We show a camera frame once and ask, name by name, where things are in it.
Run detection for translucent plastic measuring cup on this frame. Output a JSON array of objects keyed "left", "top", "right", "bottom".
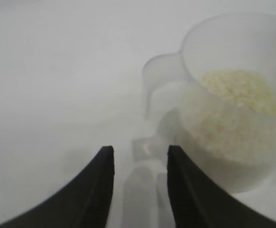
[{"left": 130, "top": 13, "right": 276, "bottom": 194}]

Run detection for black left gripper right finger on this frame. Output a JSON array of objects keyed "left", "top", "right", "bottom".
[{"left": 166, "top": 145, "right": 276, "bottom": 228}]

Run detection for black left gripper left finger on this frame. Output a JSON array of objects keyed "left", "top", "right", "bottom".
[{"left": 0, "top": 145, "right": 117, "bottom": 228}]

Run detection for white rice grains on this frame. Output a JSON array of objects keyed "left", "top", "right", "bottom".
[{"left": 183, "top": 68, "right": 276, "bottom": 171}]

